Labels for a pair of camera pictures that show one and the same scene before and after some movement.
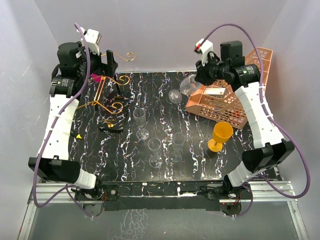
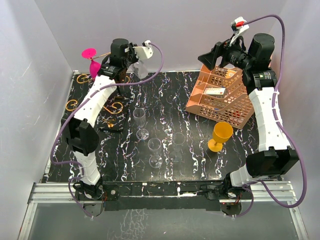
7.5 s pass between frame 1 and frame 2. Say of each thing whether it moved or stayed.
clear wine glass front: stayed
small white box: stayed
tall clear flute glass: stayed
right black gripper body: moved
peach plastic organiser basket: stayed
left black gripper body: moved
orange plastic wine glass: stayed
